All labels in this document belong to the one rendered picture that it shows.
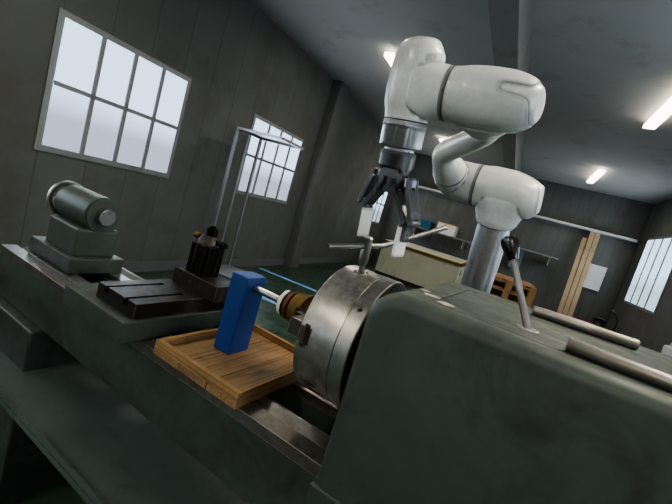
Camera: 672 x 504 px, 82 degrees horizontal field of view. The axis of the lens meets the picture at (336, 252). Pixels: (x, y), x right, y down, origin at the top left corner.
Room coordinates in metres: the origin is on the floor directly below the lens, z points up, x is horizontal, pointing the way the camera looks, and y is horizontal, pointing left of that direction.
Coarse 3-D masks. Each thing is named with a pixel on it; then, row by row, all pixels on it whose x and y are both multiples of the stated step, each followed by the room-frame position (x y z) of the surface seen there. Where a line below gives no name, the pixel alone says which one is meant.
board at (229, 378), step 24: (192, 336) 1.04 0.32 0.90; (264, 336) 1.22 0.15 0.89; (168, 360) 0.92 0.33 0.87; (192, 360) 0.90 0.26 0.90; (216, 360) 0.97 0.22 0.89; (240, 360) 1.01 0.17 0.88; (264, 360) 1.05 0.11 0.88; (288, 360) 1.10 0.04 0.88; (216, 384) 0.84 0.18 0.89; (240, 384) 0.89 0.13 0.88; (264, 384) 0.89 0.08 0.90; (288, 384) 0.99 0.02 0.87
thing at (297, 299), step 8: (288, 296) 0.97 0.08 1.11; (296, 296) 0.96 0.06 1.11; (304, 296) 0.96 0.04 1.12; (312, 296) 0.97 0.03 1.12; (280, 304) 0.96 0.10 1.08; (288, 304) 0.96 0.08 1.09; (296, 304) 0.94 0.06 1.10; (304, 304) 0.95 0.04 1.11; (280, 312) 0.97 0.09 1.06; (288, 312) 0.94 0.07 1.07; (288, 320) 0.95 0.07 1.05
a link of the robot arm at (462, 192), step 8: (472, 168) 1.24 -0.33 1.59; (480, 168) 1.24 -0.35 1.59; (464, 176) 1.22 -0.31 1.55; (472, 176) 1.23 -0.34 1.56; (456, 184) 1.22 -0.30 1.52; (464, 184) 1.23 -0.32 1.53; (472, 184) 1.22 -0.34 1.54; (448, 192) 1.27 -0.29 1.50; (456, 192) 1.25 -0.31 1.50; (464, 192) 1.24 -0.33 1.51; (464, 200) 1.26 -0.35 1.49
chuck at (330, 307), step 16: (336, 272) 0.86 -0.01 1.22; (352, 272) 0.87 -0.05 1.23; (368, 272) 0.89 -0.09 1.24; (320, 288) 0.83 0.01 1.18; (336, 288) 0.82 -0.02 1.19; (352, 288) 0.82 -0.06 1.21; (320, 304) 0.80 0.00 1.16; (336, 304) 0.79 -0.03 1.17; (352, 304) 0.78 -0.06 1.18; (304, 320) 0.79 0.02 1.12; (320, 320) 0.78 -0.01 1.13; (336, 320) 0.77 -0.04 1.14; (320, 336) 0.77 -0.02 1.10; (336, 336) 0.75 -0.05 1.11; (304, 352) 0.78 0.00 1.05; (320, 352) 0.76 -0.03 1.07; (304, 368) 0.79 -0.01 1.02; (320, 368) 0.76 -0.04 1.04; (304, 384) 0.82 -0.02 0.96; (320, 384) 0.78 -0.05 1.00
